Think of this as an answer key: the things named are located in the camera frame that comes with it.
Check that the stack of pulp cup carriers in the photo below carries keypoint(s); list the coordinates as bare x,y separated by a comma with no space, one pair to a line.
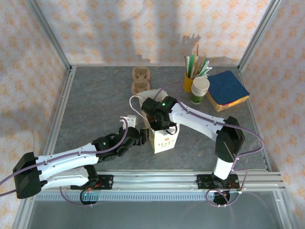
140,78

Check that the white paper takeout bag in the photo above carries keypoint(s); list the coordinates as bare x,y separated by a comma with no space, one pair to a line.
164,143

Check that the stack of paper cups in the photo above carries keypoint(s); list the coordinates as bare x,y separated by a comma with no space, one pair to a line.
200,86

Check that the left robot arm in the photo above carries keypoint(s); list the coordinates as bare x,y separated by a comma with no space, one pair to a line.
66,159

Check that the aluminium side rail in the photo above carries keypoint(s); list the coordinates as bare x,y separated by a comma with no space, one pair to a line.
64,95

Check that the white wrapped straw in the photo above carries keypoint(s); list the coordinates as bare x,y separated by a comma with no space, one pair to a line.
206,71

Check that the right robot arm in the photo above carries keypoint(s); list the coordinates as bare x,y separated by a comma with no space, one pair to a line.
197,121

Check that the aluminium frame post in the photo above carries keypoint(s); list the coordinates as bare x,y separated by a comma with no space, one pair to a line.
22,214
259,33
49,33
284,207

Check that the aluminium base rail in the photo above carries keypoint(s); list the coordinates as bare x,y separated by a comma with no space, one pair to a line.
155,180

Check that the stack of coloured napkins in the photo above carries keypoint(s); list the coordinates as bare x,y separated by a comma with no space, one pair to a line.
227,87

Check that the brown pulp cup carrier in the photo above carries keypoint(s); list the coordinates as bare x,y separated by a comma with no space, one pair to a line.
150,118

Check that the yellow holder cup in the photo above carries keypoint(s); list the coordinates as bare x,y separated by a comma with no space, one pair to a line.
187,83

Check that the wooden stir stick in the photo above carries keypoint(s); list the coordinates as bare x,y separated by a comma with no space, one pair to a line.
203,63
197,59

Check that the colourful paper napkin stack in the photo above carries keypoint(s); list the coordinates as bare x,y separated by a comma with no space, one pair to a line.
219,106

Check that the green wrapped straw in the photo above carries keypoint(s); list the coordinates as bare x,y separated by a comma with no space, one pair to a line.
204,66
192,65
187,65

